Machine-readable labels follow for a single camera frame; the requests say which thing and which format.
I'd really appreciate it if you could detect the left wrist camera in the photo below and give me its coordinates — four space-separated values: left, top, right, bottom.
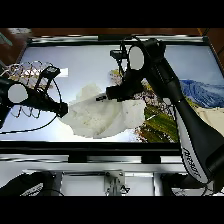
34 65 62 90

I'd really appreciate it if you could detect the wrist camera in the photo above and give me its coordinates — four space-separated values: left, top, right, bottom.
34 65 62 90
109 48 128 78

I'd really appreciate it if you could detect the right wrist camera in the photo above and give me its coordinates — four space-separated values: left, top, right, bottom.
109 48 128 78

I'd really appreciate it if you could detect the white shirt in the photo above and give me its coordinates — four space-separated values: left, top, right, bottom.
59 83 147 140

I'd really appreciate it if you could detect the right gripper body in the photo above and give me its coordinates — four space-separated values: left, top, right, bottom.
105 69 145 102

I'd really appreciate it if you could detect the silver frame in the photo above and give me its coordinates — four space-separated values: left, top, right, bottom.
0 152 224 197

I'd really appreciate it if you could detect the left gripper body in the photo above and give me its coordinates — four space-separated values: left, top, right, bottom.
47 99 70 119

